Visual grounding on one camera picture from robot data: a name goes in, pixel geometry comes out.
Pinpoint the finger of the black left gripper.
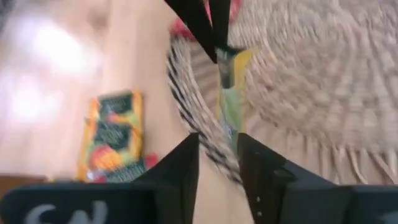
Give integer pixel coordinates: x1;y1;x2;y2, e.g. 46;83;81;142
164;0;218;65
208;0;233;50

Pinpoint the red yellow tea packet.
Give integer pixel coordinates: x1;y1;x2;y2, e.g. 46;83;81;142
143;151;160;171

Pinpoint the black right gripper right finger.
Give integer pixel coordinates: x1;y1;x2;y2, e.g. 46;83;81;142
237;133;398;224

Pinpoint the green tea packet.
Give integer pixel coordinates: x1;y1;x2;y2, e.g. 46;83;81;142
215;45;259;153

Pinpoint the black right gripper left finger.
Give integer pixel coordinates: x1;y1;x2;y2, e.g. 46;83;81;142
0;133;200;224

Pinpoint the orange tea packet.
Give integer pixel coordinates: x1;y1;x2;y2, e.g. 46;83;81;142
76;89;147;184

